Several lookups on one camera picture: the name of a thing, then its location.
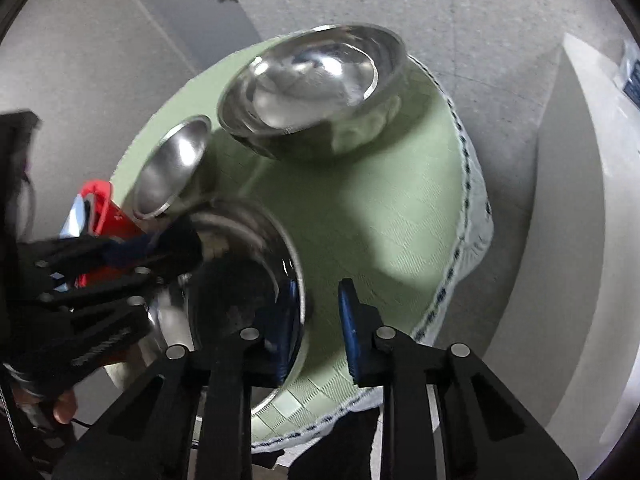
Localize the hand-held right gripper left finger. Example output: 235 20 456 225
52 280 306 480

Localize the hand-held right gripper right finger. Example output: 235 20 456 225
337 277 574 480

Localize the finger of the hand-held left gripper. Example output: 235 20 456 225
17 212 203 297
4 287 167 402

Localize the person's left hand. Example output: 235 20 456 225
11 387 80 427

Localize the red container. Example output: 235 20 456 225
59 180 148 288

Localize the small steel bowl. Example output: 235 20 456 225
131 114 218 221

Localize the green checked tablecloth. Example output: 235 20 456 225
107 35 496 456

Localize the dark cloth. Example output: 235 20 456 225
286 404 382 480

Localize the large steel bowl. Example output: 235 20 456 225
216 23 409 162

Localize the medium steel bowl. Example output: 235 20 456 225
248 40 379 129

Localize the blue and white packet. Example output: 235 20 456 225
616 39 640 103

